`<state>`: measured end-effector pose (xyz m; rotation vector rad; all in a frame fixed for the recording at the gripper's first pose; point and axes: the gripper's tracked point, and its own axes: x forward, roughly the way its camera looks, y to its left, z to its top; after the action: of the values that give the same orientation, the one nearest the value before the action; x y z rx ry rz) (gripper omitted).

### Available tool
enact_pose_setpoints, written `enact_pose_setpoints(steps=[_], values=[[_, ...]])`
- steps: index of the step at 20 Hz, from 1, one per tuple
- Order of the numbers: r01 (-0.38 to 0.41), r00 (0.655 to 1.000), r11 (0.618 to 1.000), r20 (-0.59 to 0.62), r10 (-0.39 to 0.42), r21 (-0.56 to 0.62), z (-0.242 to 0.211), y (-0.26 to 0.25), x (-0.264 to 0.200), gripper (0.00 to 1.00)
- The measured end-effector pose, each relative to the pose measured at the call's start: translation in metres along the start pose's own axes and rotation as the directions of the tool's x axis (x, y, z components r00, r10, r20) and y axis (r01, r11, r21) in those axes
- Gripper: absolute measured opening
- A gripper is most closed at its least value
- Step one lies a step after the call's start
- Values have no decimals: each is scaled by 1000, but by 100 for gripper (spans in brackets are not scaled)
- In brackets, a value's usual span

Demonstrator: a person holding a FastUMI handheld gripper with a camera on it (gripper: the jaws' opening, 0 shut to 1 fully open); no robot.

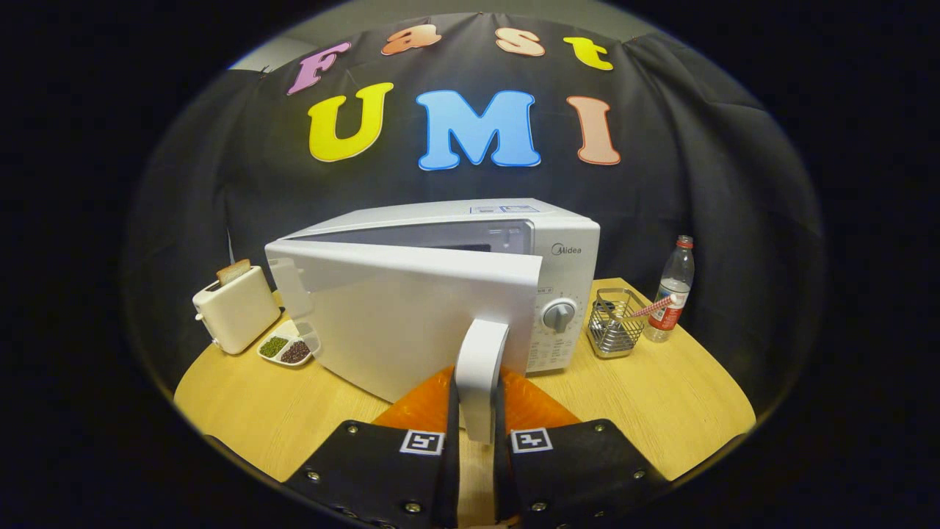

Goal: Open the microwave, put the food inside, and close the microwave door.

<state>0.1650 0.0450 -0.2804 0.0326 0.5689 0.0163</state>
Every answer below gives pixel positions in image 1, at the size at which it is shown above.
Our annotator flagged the clear bottle with red label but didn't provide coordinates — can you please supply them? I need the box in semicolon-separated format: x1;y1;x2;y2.
644;235;695;343

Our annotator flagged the white toaster oven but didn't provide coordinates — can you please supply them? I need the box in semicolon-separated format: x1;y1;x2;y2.
264;198;601;445

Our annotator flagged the toast slice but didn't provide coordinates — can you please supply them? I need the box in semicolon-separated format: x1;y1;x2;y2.
216;259;253;288

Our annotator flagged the red checkered straw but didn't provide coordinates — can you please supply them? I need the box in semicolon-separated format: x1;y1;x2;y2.
628;294;681;320

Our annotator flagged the cream bread toaster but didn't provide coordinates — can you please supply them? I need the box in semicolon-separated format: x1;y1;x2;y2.
192;265;283;356

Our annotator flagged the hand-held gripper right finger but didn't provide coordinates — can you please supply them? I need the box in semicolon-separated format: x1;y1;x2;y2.
493;367;673;529

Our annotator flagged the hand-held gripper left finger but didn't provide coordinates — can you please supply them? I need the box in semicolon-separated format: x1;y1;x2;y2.
283;365;461;529

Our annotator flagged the white divided dish with beans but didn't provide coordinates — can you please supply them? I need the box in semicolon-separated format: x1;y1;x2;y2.
257;321;322;367

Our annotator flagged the metal wire basket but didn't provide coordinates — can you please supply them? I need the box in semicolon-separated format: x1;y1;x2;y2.
586;288;651;359

